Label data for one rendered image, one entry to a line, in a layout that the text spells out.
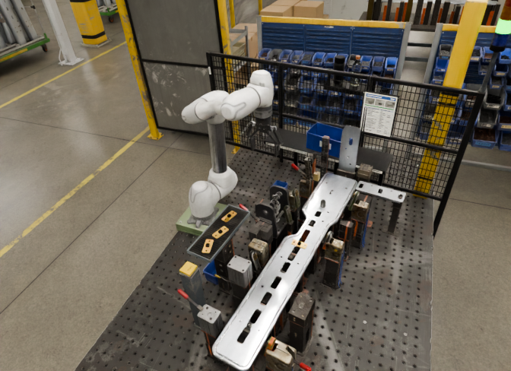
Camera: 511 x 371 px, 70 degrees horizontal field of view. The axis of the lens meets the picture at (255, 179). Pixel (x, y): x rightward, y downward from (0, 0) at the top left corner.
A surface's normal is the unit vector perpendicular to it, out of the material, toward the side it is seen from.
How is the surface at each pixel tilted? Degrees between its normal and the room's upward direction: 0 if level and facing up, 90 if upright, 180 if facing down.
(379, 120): 90
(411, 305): 0
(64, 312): 0
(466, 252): 0
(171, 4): 90
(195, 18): 90
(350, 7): 90
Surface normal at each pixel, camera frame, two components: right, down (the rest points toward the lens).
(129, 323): -0.06, -0.79
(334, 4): -0.36, 0.59
